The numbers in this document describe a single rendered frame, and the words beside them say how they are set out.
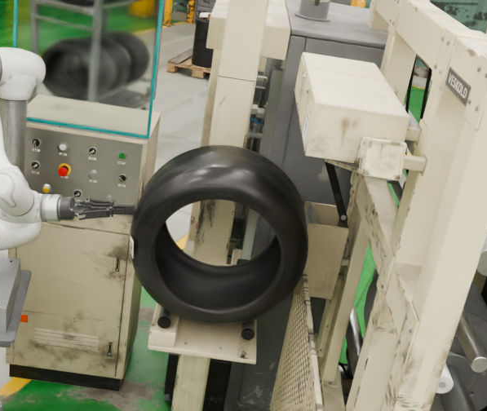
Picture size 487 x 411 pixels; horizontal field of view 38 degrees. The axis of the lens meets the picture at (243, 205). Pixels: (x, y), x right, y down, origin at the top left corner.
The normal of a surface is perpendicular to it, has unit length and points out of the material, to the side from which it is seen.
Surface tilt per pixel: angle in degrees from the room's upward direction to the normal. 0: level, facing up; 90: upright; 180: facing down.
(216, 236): 90
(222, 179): 43
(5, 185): 57
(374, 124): 90
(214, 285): 35
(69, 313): 89
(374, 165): 72
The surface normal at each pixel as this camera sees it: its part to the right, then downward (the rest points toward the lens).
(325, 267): -0.02, 0.40
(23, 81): 0.70, 0.37
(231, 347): 0.15, -0.90
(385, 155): 0.03, 0.11
